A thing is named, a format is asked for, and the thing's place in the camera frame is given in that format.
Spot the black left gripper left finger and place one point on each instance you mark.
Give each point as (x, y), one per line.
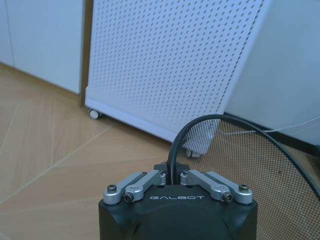
(136, 183)

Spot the black baseboard strip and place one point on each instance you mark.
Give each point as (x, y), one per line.
(285, 133)

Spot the white cabinet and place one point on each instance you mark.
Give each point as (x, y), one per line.
(42, 42)

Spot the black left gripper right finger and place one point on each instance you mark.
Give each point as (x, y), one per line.
(215, 183)

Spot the white perforated metal cart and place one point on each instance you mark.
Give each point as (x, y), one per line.
(172, 67)

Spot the white caster wheel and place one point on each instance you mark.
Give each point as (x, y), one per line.
(94, 114)

